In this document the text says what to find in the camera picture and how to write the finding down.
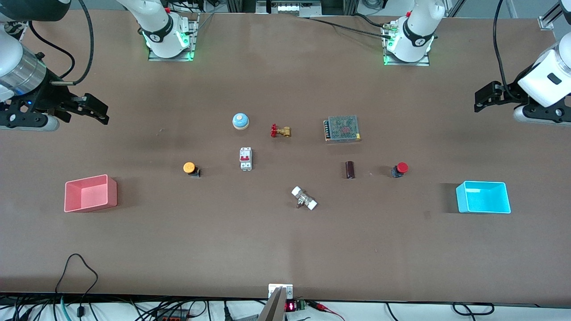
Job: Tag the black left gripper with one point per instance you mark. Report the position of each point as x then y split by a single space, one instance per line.
510 92

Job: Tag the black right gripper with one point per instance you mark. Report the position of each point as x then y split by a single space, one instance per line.
43 97

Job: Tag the red push button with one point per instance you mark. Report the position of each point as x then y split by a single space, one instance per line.
402 167

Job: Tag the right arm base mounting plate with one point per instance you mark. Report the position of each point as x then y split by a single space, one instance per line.
192 35

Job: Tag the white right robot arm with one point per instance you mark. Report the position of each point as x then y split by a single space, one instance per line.
163 26

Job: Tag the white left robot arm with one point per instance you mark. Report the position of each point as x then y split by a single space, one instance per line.
417 31

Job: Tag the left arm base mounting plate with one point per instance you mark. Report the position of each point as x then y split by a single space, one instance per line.
426 61

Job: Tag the pink plastic box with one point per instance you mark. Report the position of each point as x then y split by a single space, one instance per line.
89 196

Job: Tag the aluminium corner profile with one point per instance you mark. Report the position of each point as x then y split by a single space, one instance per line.
549 18

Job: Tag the cyan plastic box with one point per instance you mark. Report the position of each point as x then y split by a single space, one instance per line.
484 200

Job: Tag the yellow push button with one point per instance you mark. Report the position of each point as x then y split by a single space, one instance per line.
189 167

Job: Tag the blue white service bell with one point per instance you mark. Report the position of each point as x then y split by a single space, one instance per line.
240 121

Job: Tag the metal mesh power supply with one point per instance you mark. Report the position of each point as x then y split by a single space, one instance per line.
342 129

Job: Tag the white circuit breaker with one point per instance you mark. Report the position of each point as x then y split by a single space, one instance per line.
246 159

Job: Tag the dark brown capacitor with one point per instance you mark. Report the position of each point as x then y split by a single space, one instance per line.
350 170

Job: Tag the metal valve with white caps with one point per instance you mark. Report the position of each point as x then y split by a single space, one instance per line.
304 199

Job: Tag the red alligator clip lead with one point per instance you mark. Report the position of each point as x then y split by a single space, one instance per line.
323 306

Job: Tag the red digit display module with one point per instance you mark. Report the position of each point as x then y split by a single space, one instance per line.
292 306

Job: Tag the aluminium frame profile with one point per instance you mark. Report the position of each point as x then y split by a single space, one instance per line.
267 6

